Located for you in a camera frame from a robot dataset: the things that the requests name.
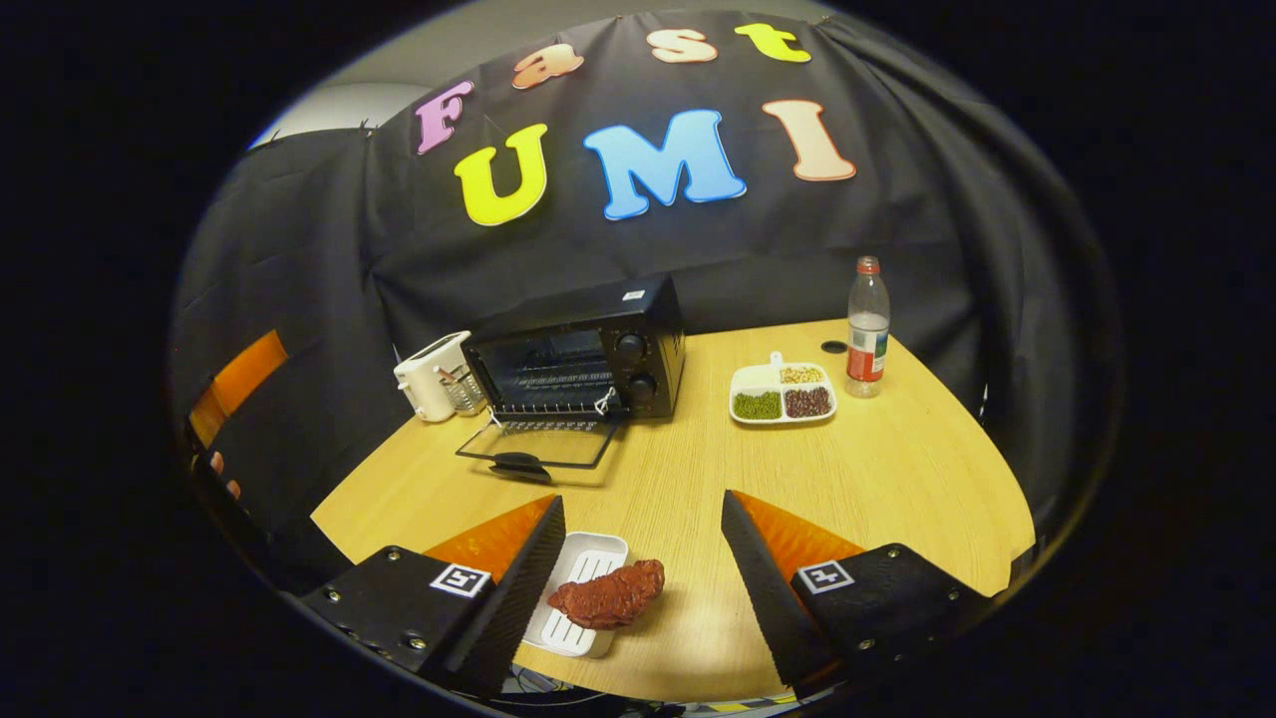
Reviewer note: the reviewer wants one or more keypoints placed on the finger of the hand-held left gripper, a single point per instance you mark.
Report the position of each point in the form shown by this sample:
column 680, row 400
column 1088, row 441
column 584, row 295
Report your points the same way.
column 249, row 374

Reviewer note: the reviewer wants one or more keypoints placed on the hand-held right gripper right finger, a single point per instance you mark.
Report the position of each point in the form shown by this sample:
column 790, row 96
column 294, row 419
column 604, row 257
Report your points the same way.
column 768, row 598

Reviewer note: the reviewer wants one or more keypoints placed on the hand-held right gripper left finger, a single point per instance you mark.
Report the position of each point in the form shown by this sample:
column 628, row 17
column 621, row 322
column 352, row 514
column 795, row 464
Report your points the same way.
column 523, row 608

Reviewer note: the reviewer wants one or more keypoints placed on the red meat steak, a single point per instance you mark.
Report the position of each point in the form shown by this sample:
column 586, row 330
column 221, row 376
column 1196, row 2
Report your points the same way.
column 608, row 596

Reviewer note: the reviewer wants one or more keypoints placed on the black electric oven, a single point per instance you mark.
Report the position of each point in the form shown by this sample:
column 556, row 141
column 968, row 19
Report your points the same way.
column 578, row 309

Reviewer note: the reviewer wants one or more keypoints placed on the white ridged tray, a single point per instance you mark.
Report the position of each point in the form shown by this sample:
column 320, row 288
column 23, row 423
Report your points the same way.
column 595, row 551

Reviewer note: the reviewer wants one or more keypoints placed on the white toaster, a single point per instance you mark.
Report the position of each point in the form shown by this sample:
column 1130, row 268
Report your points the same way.
column 429, row 384

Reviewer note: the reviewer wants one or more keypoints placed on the white divided plate of beans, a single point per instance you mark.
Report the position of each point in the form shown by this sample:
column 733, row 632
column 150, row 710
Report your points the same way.
column 758, row 404

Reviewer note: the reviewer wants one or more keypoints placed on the small metal mesh basket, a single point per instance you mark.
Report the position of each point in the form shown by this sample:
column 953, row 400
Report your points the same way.
column 464, row 394

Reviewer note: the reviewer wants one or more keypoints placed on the clear red-label plastic bottle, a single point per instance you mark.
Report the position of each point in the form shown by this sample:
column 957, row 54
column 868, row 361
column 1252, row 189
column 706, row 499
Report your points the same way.
column 867, row 349

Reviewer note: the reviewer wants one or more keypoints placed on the black backdrop cloth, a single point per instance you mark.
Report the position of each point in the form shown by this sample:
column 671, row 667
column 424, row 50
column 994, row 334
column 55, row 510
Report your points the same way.
column 797, row 229

